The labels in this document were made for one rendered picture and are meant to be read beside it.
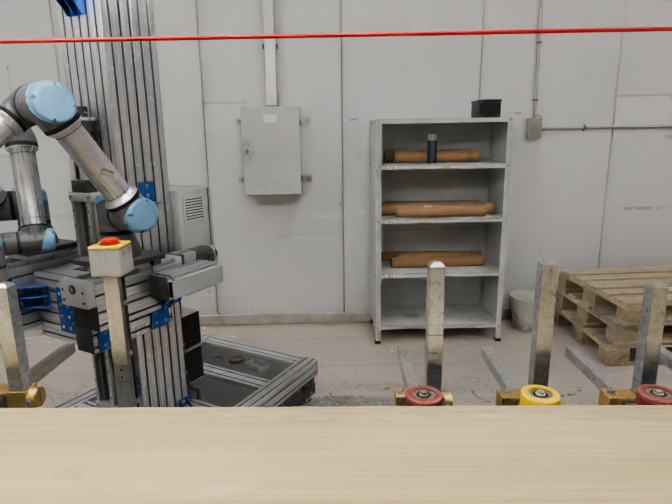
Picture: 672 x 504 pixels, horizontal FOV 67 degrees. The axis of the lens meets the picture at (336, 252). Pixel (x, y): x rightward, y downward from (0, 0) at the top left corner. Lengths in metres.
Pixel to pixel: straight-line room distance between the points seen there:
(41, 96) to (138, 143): 0.62
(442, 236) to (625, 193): 1.42
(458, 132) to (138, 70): 2.42
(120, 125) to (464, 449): 1.70
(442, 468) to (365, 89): 3.19
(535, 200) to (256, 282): 2.23
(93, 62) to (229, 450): 1.60
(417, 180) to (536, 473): 3.10
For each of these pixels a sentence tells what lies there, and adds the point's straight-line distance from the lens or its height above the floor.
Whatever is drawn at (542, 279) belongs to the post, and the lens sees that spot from 1.23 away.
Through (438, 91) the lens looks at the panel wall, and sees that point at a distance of 3.91.
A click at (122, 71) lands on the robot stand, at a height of 1.70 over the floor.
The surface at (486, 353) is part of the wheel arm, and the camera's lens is 1.55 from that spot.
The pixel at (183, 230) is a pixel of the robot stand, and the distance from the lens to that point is 2.30.
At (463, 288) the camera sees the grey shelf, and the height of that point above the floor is 0.26.
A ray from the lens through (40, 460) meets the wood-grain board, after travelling 1.10.
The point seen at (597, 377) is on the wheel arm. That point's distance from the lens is 1.52.
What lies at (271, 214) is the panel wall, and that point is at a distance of 3.88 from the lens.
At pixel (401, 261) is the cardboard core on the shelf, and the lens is 3.65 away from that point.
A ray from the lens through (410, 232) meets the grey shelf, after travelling 3.92.
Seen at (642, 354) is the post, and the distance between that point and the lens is 1.40.
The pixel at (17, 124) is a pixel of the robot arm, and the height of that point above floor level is 1.50.
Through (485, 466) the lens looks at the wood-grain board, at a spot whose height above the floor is 0.90.
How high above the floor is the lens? 1.45
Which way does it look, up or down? 13 degrees down
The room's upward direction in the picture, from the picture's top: 1 degrees counter-clockwise
